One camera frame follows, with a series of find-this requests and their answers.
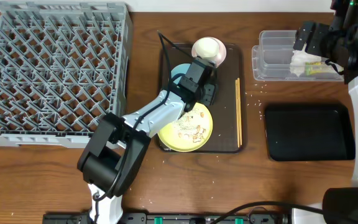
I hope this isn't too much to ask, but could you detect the black tray bin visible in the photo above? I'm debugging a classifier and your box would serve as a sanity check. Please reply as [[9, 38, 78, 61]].
[[264, 103, 356, 162]]

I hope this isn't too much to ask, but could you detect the light blue bowl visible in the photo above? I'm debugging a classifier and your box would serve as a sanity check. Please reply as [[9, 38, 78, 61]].
[[170, 63, 191, 85]]

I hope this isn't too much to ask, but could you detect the clear plastic bin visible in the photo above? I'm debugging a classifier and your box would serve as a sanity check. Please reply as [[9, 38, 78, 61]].
[[252, 30, 344, 82]]

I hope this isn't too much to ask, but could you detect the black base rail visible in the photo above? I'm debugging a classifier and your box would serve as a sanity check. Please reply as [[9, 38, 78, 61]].
[[42, 213, 291, 224]]

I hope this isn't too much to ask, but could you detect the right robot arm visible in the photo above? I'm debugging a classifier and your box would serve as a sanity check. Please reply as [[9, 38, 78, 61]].
[[293, 0, 358, 223]]

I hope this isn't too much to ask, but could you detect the green snack wrapper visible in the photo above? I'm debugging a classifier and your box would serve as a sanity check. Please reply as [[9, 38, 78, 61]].
[[305, 62, 331, 76]]

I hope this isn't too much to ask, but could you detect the white tissue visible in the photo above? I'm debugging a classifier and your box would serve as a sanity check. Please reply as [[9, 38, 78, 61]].
[[290, 50, 321, 77]]

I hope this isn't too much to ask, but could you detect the grey plastic dish rack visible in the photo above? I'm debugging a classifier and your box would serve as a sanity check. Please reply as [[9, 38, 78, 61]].
[[0, 1, 133, 148]]

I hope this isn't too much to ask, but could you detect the cream plastic cup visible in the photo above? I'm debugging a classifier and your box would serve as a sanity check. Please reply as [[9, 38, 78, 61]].
[[194, 37, 219, 58]]

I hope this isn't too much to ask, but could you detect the dark brown serving tray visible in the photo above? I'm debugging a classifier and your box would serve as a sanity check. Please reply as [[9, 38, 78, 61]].
[[159, 44, 247, 154]]

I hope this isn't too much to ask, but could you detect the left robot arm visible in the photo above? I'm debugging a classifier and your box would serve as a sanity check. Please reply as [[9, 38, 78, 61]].
[[77, 73, 215, 223]]

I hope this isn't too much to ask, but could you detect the yellow plate with crumbs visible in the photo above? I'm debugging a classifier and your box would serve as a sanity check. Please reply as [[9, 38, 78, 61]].
[[158, 103, 213, 152]]

